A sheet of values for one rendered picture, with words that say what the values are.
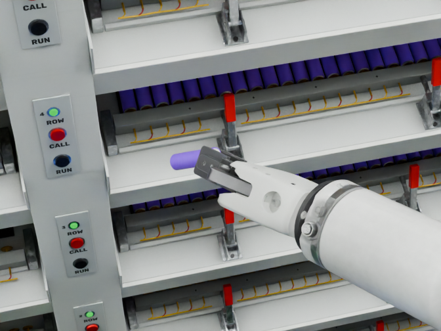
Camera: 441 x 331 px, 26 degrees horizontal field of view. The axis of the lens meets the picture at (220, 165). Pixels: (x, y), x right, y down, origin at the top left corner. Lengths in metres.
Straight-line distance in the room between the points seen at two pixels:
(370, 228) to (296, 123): 0.41
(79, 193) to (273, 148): 0.25
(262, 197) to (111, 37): 0.27
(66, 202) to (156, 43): 0.24
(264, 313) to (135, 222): 0.30
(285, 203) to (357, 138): 0.35
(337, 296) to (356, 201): 0.68
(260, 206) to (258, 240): 0.45
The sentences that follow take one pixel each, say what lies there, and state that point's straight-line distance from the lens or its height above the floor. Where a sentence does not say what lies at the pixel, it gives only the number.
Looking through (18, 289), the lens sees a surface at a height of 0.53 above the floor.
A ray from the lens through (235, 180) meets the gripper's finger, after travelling 0.93.
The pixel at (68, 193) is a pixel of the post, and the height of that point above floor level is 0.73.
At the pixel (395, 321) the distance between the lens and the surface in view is 1.73.
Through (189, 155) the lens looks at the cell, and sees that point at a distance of 1.04.
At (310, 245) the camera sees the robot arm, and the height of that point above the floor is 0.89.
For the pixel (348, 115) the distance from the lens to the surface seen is 1.24.
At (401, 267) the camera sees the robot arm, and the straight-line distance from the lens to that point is 0.81.
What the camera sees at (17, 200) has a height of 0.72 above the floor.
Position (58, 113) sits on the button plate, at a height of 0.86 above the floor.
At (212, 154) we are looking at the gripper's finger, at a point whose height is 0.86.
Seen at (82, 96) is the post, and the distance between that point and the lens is 1.04.
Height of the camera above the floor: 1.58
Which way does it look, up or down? 47 degrees down
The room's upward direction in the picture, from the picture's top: straight up
